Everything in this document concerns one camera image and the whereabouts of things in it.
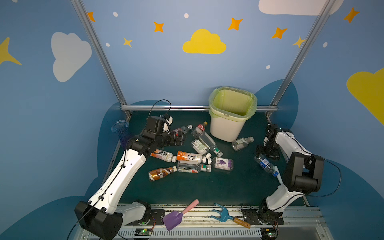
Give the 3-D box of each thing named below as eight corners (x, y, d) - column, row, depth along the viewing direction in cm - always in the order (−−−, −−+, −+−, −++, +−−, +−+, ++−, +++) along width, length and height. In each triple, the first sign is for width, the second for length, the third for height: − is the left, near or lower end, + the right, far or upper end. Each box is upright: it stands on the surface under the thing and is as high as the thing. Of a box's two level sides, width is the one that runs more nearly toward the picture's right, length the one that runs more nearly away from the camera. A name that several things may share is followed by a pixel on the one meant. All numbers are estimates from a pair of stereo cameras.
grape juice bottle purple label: (211, 168, 91) (211, 166, 90) (212, 157, 96) (212, 156, 94) (233, 171, 90) (233, 169, 89) (232, 161, 95) (233, 159, 93)
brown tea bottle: (150, 182, 86) (149, 179, 82) (149, 175, 88) (147, 172, 85) (177, 171, 90) (176, 168, 87) (175, 165, 93) (174, 162, 89)
